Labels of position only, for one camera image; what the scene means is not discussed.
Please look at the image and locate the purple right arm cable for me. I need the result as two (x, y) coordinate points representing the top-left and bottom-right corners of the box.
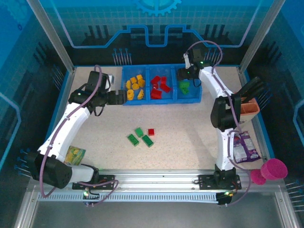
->
(185, 40), (251, 207)

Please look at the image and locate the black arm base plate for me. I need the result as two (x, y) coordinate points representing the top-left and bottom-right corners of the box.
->
(198, 174), (242, 190)
(72, 174), (116, 190)

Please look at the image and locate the aluminium mounting rail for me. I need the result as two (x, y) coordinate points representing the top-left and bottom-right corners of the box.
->
(28, 169), (285, 192)

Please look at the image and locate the black handled knife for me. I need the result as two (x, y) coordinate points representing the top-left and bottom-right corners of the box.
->
(237, 76), (261, 97)
(239, 81), (264, 100)
(241, 87), (266, 105)

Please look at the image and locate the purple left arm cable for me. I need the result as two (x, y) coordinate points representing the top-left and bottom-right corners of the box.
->
(39, 64), (119, 207)

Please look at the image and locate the purple snack bag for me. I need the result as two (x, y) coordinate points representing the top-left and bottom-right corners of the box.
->
(231, 131), (262, 164)

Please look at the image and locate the aluminium frame post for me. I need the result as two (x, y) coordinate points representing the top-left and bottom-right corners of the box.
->
(26, 0), (76, 73)
(238, 0), (287, 73)

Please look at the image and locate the black controller box with LED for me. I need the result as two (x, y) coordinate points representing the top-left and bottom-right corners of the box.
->
(82, 187), (100, 207)
(217, 190), (239, 207)

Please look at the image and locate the beige and orange knife block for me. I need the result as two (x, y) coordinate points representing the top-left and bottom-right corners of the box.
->
(234, 91), (261, 124)

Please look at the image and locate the slotted grey cable duct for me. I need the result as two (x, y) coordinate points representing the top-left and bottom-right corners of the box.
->
(37, 191), (220, 203)

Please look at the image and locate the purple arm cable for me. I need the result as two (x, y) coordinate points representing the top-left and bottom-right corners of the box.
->
(39, 64), (119, 207)
(185, 40), (251, 207)

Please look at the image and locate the small pink foam cylinder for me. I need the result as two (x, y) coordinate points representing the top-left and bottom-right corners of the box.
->
(250, 169), (266, 185)

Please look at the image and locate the pink plastic cup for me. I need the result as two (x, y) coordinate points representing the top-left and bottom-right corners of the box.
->
(260, 158), (288, 181)

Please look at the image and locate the blue three-compartment plastic bin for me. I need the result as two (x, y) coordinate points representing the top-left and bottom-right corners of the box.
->
(121, 64), (202, 105)

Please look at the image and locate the green and yellow snack bag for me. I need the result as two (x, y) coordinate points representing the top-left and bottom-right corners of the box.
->
(63, 145), (86, 166)

